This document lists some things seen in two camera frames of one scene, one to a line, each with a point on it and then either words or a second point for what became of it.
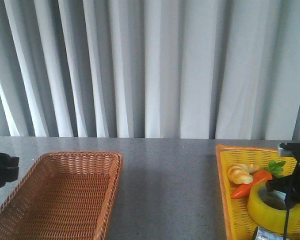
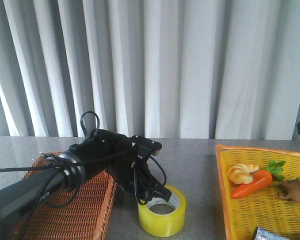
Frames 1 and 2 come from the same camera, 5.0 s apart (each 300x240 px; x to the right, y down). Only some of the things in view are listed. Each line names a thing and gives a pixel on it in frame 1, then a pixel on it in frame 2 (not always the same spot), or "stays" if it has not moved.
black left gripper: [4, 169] to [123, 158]
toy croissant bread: [240, 173] stays
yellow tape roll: [270, 218] to [164, 225]
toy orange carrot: [273, 170] stays
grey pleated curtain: [235, 69] stays
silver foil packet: [263, 233] stays
